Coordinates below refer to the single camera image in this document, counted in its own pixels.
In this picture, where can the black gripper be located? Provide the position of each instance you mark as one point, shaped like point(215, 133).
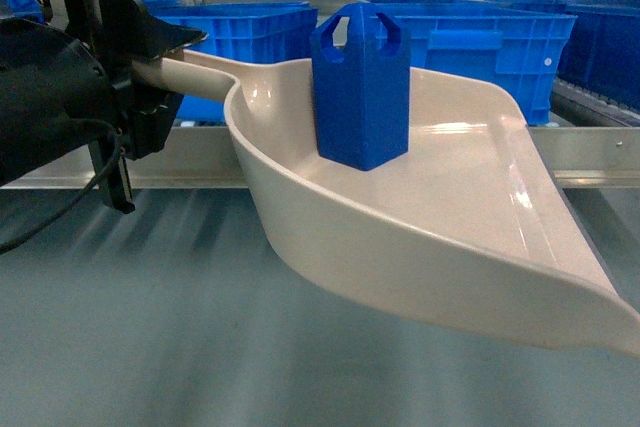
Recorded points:
point(56, 96)

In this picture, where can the blue plastic part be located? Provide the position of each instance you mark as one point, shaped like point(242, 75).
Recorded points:
point(361, 86)

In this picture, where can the blue crate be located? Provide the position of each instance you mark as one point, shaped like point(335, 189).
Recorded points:
point(518, 50)
point(258, 33)

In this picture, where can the blue crate front right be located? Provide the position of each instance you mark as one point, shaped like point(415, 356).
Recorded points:
point(518, 50)

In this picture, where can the beige plastic dustpan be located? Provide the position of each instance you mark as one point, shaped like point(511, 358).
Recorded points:
point(467, 230)

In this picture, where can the blue crate front left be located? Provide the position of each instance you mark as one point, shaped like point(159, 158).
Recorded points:
point(258, 33)

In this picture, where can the steel roller shelf rack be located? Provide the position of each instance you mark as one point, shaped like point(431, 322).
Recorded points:
point(594, 152)

